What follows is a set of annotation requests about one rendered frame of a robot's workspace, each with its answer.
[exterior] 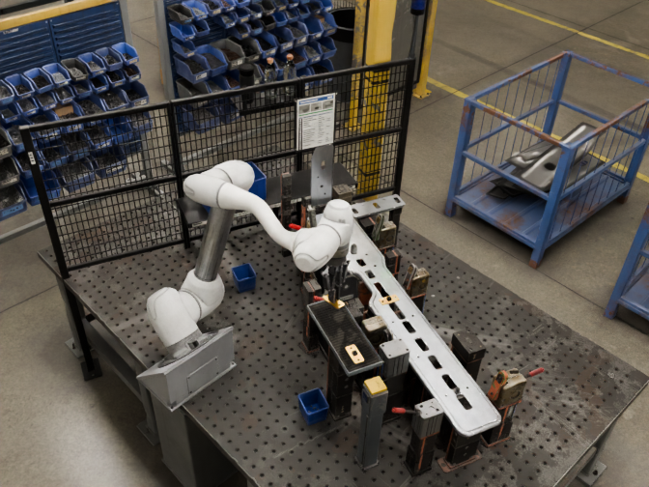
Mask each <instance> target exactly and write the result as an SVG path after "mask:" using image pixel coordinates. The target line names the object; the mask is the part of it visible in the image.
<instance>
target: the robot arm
mask: <svg viewBox="0 0 649 487"><path fill-rule="evenodd" d="M254 178H255V175H254V171H253V169H252V167H251V166H250V165H249V164H247V163H245V162H243V161H241V160H229V161H226V162H223V163H221V164H218V165H216V166H215V167H214V168H213V169H211V170H208V171H206V172H203V173H201V174H194V175H191V176H188V177H187V178H186V179H185V181H184V183H183V191H184V192H185V194H186V195H187V196H188V197H189V198H190V199H192V200H193V201H195V202H197V203H200V204H202V205H206V206H209V207H211V208H210V212H209V216H208V220H207V224H206V228H205V232H204V236H203V240H202V243H201V247H200V251H199V255H198V259H197V263H196V267H195V269H193V270H191V271H190V272H189V273H188V275H187V277H186V279H185V281H184V283H183V285H182V287H181V290H180V291H178V292H177V290H175V289H173V288H162V289H160V290H158V291H157V292H155V293H154V294H152V295H151V296H150V297H149V298H148V301H147V312H148V316H149V319H150V321H151V323H152V325H153V327H154V329H155V332H156V333H157V335H158V336H159V338H160V340H161V341H162V342H163V344H164V345H165V347H166V349H167V351H168V353H169V354H168V355H167V356H166V357H165V358H164V359H165V361H166V360H171V359H174V360H176V359H178V358H180V357H182V356H184V355H185V354H187V353H188V352H190V351H192V350H193V349H195V348H196V347H198V346H199V345H201V344H202V343H204V342H206V341H207V340H209V339H210V338H211V337H212V335H211V334H202V332H201V331H200V330H199V329H198V327H197V325H196V323H197V321H199V320H201V319H203V318H204V317H206V316H207V315H209V314H210V313H211V312H212V311H214V310H215V309H216V308H217V307H218V306H219V305H220V304H221V302H222V300H223V297H224V292H225V290H224V285H223V283H222V280H221V277H220V275H219V274H218V271H219V267H220V264H221V260H222V257H223V253H224V249H225V246H226V243H227V239H228V236H229V232H230V228H231V225H232V221H233V217H234V214H235V210H244V211H248V212H250V213H252V214H254V215H255V216H256V217H257V219H258V220H259V221H260V223H261V224H262V226H263V227H264V228H265V230H266V231H267V232H268V234H269V235H270V236H271V238H272V239H273V240H274V241H275V242H276V243H278V244H280V245H281V246H283V247H285V248H287V249H289V250H290V251H291V252H292V254H293V256H294V262H295V264H296V266H297V267H298V268H299V269H300V270H301V271H303V272H314V271H316V270H318V269H320V268H321V267H322V266H324V265H325V264H326V267H325V271H324V272H323V271H321V275H322V276H323V283H324V288H325V289H326V290H327V291H328V300H329V301H331V302H332V303H335V299H337V300H338V301H339V300H340V290H341V287H343V284H342V282H345V281H346V276H347V271H348V266H349V263H350V261H351V260H349V259H348V258H347V254H348V253H349V248H350V237H351V235H352V232H353V211H352V208H351V205H350V204H349V203H348V202H346V201H344V200H340V199H336V200H331V201H329V202H328V204H327V205H326V207H325V209H324V215H323V216H322V218H321V220H320V222H319V224H318V226H317V227H316V228H309V229H300V230H298V231H297V232H290V231H287V230H286V229H284V228H283V226H282V225H281V224H280V222H279V221H278V219H277V218H276V216H275V215H274V213H273V212H272V210H271V209H270V207H269V206H268V204H267V203H266V202H265V201H264V200H262V199H261V198H260V197H258V196H256V195H254V194H252V193H250V192H248V190H249V189H250V188H251V187H252V185H253V182H254ZM342 277H343V278H342Z"/></svg>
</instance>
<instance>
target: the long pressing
mask: <svg viewBox="0 0 649 487"><path fill-rule="evenodd" d="M352 244H356V245H357V253H356V254H351V245H352ZM365 254H367V255H365ZM347 258H348V259H349V260H351V261H350V263H349V266H348V270H350V271H351V273H352V274H356V275H358V276H359V277H360V278H361V280H362V281H363V282H364V284H365V285H366V287H367V288H368V289H369V291H370V292H371V294H372V297H371V298H370V300H369V304H368V305H369V308H370V309H371V311H372V312H373V314H374V315H375V316H382V318H383V319H384V321H385V322H386V323H387V328H388V329H390V330H391V332H392V333H393V340H394V339H397V338H402V339H403V340H404V341H405V343H406V344H407V346H408V347H409V349H410V354H409V366H410V367H411V369H412V370H413V372H414V373H415V375H416V376H417V377H418V379H419V380H420V382H421V383H422V385H423V386H424V387H425V388H426V389H427V391H428V392H429V393H430V395H431V396H432V398H435V399H436V400H437V401H438V403H439V404H440V406H441V407H442V408H443V414H444V415H445V417H446V418H447V420H448V421H449V422H450V424H451V425H452V427H453V428H454V430H455V431H456V432H457V433H458V434H459V435H461V436H463V437H471V436H474V435H476V434H479V433H481V432H484V431H486V430H489V429H491V428H494V427H496V426H497V425H499V424H500V422H501V415H500V413H499V412H498V410H497V409H496V408H495V407H494V405H493V404H492V402H491V401H490V400H489V399H488V397H487V396H486V395H485V393H484V392H483V391H482V390H481V388H480V387H479V386H478V385H477V384H476V383H475V382H474V380H473V379H472V378H471V376H470V375H469V374H468V373H467V371H466V370H465V368H464V367H463V366H462V364H461V363H460V362H459V361H458V359H457V358H456V357H455V355H454V354H453V353H452V352H451V350H450V349H449V348H448V346H447V345H446V344H445V343H444V341H443V340H442V339H441V337H440V336H439V335H438V334H437V332H436V331H435V329H434V328H433V327H432V325H431V324H430V323H429V322H428V320H427V319H426V318H425V316H424V315H423V314H422V313H421V311H420V310H419V309H418V307H417V306H416V305H415V304H414V302H413V301H412V300H411V298H410V297H409V296H408V294H407V293H406V292H405V290H404V289H403V288H402V286H401V285H400V284H399V283H398V281H397V280H396V279H395V277H394V276H393V275H392V274H391V272H390V271H389V270H388V268H387V267H386V265H385V259H384V256H383V255H382V254H381V252H380V251H379V249H378V248H377V247H376V246H375V244H374V243H373V242H372V241H371V239H370V238H369V237H368V235H367V234H366V233H365V232H364V230H363V229H362V228H361V227H360V225H359V224H358V223H357V221H356V220H355V219H353V232H352V235H351V237H350V248H349V253H348V254H347ZM359 259H362V260H363V262H364V263H365V264H366V266H363V267H360V266H359V265H358V263H357V262H356V260H359ZM374 266H375V267H374ZM367 271H371V272H372V274H373V275H374V276H375V278H372V279H370V278H369V277H368V276H367V274H366V273H365V272H367ZM375 283H380V284H381V286H382V287H383V289H384V290H385V292H386V293H387V294H388V296H392V295H397V297H398V298H399V300H398V301H394V303H395V304H396V305H397V307H398V308H399V309H400V311H401V312H402V313H403V315H404V316H405V317H406V318H405V319H403V320H400V319H399V318H398V317H397V316H396V314H395V313H394V312H393V310H392V309H391V308H390V306H389V303H388V304H385V305H382V304H381V303H380V301H379V299H381V298H382V295H381V294H380V292H379V291H378V289H377V288H376V287H375V285H374V284H375ZM412 315H413V316H412ZM392 322H394V323H392ZM403 322H409V323H410V324H411V326H412V327H413V328H414V330H415V333H409V332H408V331H407V329H406V328H405V327H404V325H403V324H402V323H403ZM417 338H421V339H422V341H423V342H424V343H425V345H426V346H427V347H428V349H429V350H428V351H425V352H423V351H422V350H421V349H420V347H419V346H418V345H417V343H416V342H415V339H417ZM431 356H434V357H435V358H436V359H437V361H438V362H439V364H440V365H441V366H442V368H441V369H439V370H436V369H435V368H434V366H433V365H432V364H431V362H430V361H429V360H428V357H431ZM418 357H419V358H418ZM444 375H448V376H449V377H450V378H451V380H452V381H453V382H454V384H455V385H456V386H457V387H459V388H460V389H461V390H460V393H459V394H456V393H455V392H454V389H450V388H449V386H448V385H447V384H446V383H445V382H444V380H443V379H442V378H441V377H442V376H444ZM467 387H468V388H467ZM460 394H462V395H463V396H464V397H465V399H466V400H467V402H468V403H469V404H470V406H471V407H472V409H470V410H466V409H465V408H464V407H463V405H462V404H461V403H460V401H459V400H458V399H457V395H460ZM445 395H447V396H445Z"/></svg>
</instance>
